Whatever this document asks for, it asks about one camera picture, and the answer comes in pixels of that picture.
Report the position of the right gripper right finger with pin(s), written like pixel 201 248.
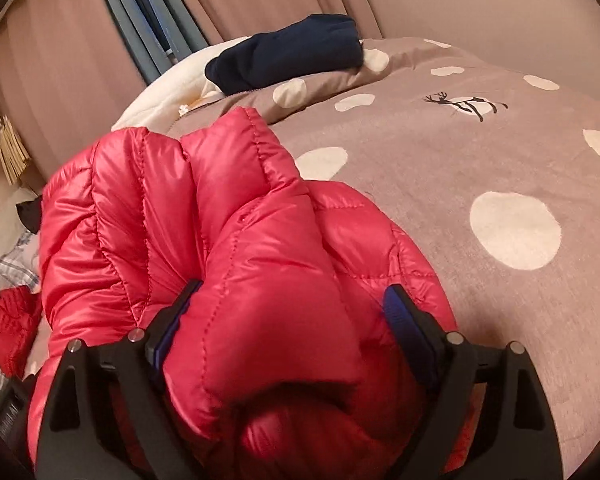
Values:
pixel 487 415

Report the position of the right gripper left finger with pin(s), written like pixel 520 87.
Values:
pixel 106 415

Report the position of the folded dark red puffer jacket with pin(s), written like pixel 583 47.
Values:
pixel 20 316

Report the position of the black small garment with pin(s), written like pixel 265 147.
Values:
pixel 30 214

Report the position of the brown polka dot duvet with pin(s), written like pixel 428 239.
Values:
pixel 495 175

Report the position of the yellow pleated lamp shade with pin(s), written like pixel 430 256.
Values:
pixel 14 157

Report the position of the pink beige curtain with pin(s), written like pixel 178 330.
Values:
pixel 66 75

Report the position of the blue grey curtain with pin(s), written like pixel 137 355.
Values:
pixel 157 33

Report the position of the navy blue folded garment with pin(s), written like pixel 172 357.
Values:
pixel 319 43

